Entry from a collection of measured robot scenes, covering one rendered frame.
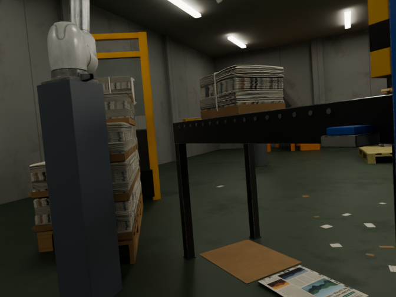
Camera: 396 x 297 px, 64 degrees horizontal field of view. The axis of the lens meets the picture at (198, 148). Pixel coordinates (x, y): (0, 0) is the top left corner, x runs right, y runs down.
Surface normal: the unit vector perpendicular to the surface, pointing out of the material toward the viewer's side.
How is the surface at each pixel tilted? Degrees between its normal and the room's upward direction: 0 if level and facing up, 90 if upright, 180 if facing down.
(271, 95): 90
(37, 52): 90
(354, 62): 90
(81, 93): 90
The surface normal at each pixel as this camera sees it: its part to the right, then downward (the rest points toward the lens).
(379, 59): -0.87, 0.10
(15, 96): 0.90, -0.04
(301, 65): -0.43, 0.09
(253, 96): 0.45, 0.02
